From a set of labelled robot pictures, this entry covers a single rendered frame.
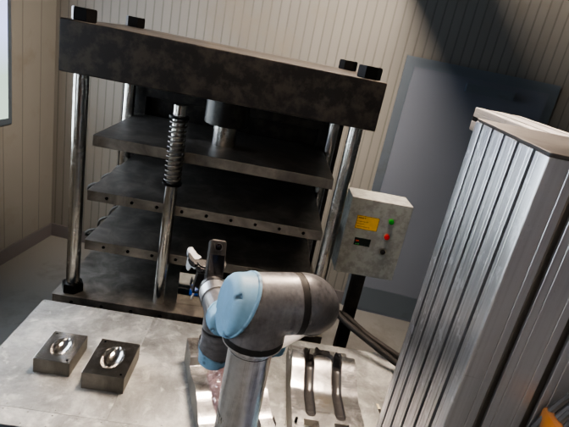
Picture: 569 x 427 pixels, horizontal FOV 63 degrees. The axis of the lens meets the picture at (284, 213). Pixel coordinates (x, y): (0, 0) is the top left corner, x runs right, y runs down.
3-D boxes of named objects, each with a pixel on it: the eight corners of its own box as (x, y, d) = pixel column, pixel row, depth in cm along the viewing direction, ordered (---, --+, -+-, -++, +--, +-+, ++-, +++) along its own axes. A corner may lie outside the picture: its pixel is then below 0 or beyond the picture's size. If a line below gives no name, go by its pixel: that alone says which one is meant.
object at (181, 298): (229, 312, 234) (234, 280, 228) (175, 302, 232) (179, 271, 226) (238, 267, 281) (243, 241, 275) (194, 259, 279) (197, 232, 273)
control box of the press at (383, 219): (343, 446, 269) (416, 209, 220) (292, 439, 267) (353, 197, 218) (339, 418, 290) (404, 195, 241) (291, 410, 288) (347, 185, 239)
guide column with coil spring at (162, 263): (156, 361, 239) (185, 107, 196) (145, 359, 239) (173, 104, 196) (158, 354, 245) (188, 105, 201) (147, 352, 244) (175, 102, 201)
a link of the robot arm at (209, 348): (242, 371, 120) (249, 335, 116) (198, 374, 116) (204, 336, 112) (235, 352, 126) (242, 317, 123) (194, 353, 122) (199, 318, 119)
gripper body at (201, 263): (188, 281, 134) (194, 305, 124) (196, 255, 132) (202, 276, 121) (213, 285, 137) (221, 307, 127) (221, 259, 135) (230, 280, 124)
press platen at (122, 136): (331, 190, 217) (334, 180, 215) (91, 145, 209) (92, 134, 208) (320, 155, 283) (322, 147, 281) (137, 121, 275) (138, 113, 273)
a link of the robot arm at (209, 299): (205, 341, 110) (210, 310, 107) (198, 314, 120) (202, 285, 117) (237, 340, 113) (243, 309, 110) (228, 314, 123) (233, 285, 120)
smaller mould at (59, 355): (69, 376, 171) (69, 363, 169) (32, 371, 170) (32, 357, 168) (87, 348, 187) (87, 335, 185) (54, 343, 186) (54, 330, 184)
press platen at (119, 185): (320, 241, 222) (323, 231, 221) (86, 200, 215) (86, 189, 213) (312, 194, 292) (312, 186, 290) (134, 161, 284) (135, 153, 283)
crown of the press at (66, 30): (354, 212, 207) (390, 70, 186) (55, 158, 198) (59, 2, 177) (334, 165, 286) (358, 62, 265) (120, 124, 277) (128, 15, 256)
